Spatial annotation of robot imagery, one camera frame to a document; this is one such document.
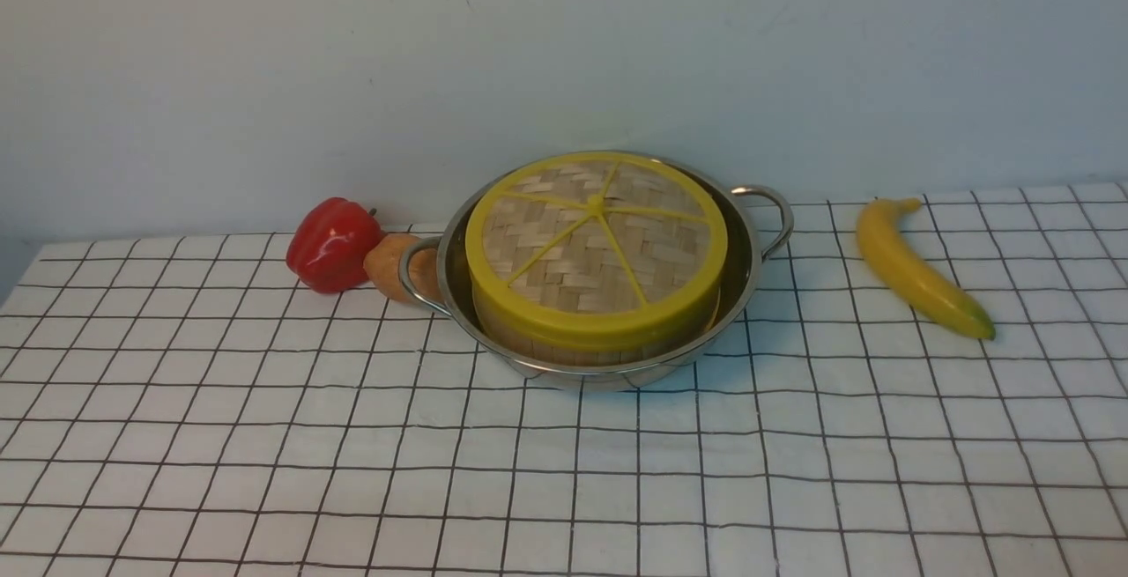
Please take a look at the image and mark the yellow woven bamboo steamer lid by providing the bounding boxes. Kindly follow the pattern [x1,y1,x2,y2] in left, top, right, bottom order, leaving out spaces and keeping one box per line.
[464,152,731,317]

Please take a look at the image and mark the bamboo steamer basket yellow rim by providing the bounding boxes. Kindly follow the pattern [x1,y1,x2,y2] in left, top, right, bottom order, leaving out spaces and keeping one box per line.
[472,289,720,367]

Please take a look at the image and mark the stainless steel pot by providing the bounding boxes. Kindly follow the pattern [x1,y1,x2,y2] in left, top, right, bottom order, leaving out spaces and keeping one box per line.
[399,151,794,391]

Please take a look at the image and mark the red bell pepper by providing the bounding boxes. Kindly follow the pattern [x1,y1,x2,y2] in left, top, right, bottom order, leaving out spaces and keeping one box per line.
[285,196,386,293]

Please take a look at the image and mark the yellow banana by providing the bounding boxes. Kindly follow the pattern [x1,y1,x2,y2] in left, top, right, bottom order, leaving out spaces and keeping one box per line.
[855,198,996,341]

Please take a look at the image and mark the white grid tablecloth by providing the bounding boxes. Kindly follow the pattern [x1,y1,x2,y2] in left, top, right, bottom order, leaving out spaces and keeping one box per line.
[1,183,1127,576]

